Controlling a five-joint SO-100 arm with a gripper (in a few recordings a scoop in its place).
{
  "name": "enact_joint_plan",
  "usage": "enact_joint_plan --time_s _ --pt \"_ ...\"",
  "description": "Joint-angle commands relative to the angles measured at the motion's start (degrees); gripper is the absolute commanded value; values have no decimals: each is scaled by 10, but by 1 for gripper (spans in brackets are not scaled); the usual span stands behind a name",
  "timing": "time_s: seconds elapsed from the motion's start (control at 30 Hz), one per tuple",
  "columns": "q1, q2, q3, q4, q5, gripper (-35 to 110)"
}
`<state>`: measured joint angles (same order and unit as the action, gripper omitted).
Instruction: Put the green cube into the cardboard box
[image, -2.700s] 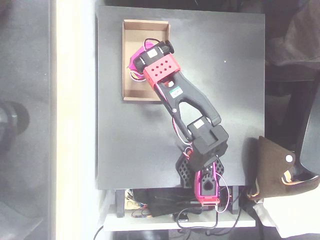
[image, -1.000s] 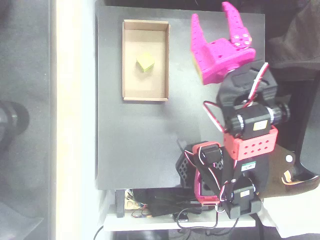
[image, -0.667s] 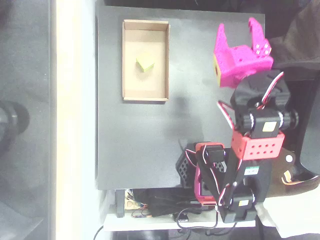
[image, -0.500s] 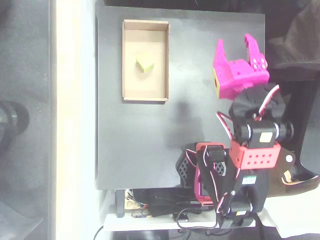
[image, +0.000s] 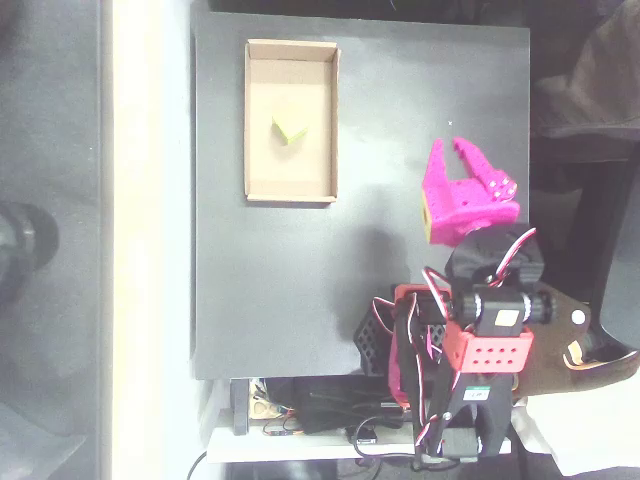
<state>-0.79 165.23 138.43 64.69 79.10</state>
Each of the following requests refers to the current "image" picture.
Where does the lime green cube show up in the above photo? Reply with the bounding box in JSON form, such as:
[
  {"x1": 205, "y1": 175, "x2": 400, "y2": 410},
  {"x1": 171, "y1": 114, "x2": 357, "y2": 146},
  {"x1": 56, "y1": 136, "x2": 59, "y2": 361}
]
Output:
[{"x1": 271, "y1": 105, "x2": 310, "y2": 147}]

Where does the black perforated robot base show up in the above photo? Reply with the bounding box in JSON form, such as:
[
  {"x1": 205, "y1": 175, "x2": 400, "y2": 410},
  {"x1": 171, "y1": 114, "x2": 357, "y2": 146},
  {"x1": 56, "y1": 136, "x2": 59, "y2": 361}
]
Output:
[{"x1": 352, "y1": 307, "x2": 397, "y2": 376}]

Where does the cardboard box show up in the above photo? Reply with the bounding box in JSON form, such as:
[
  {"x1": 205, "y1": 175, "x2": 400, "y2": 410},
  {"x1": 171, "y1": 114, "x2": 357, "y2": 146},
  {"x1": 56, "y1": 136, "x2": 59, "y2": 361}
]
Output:
[{"x1": 243, "y1": 38, "x2": 342, "y2": 205}]

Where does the brown fabric garment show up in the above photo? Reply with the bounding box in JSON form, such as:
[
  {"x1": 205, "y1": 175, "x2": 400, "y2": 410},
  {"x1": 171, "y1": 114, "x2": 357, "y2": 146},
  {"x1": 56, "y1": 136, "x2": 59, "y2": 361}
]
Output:
[{"x1": 529, "y1": 0, "x2": 640, "y2": 142}]

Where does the small black plug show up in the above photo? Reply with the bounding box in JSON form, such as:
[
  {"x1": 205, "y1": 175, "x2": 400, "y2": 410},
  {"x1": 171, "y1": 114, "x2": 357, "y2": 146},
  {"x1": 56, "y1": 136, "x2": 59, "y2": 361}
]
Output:
[{"x1": 349, "y1": 423, "x2": 379, "y2": 446}]

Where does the black power adapter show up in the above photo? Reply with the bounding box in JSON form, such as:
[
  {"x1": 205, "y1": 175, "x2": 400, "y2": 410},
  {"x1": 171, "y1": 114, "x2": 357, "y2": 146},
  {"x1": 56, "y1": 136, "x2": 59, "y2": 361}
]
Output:
[{"x1": 297, "y1": 389, "x2": 354, "y2": 435}]

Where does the light wooden piece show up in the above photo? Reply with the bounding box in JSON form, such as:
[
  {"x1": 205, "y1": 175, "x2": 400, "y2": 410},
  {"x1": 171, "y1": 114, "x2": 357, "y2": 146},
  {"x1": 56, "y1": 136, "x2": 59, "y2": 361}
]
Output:
[{"x1": 249, "y1": 393, "x2": 281, "y2": 421}]

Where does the white shelf board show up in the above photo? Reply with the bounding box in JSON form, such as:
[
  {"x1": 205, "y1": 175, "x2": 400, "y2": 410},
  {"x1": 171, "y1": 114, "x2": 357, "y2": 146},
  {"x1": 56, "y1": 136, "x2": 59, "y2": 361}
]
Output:
[{"x1": 207, "y1": 424, "x2": 512, "y2": 464}]

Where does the black round object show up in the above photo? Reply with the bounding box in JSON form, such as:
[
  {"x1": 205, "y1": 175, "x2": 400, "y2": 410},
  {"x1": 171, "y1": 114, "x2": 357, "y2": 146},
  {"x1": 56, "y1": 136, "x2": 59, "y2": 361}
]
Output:
[{"x1": 0, "y1": 199, "x2": 61, "y2": 304}]

